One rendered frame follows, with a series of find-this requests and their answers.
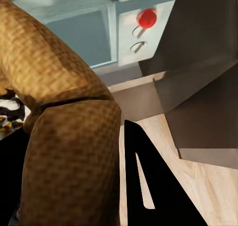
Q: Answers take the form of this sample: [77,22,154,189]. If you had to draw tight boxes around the popcorn bag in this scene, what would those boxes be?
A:
[0,0,121,226]

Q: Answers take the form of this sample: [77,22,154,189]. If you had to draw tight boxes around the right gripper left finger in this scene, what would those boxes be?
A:
[0,127,30,226]

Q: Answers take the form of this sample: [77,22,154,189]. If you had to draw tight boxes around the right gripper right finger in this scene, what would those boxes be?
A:
[124,119,208,226]

